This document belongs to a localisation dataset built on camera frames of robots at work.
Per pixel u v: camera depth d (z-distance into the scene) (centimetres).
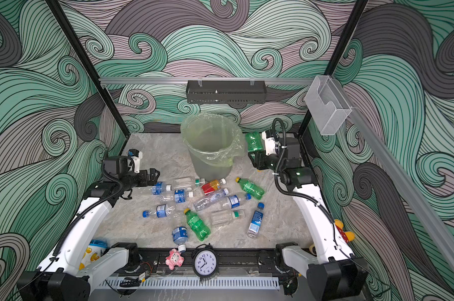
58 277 38
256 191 92
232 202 85
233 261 74
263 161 65
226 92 95
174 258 71
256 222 79
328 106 78
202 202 85
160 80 180
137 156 69
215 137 100
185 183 95
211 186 90
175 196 86
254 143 70
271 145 63
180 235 75
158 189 89
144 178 68
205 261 71
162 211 82
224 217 86
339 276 36
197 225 78
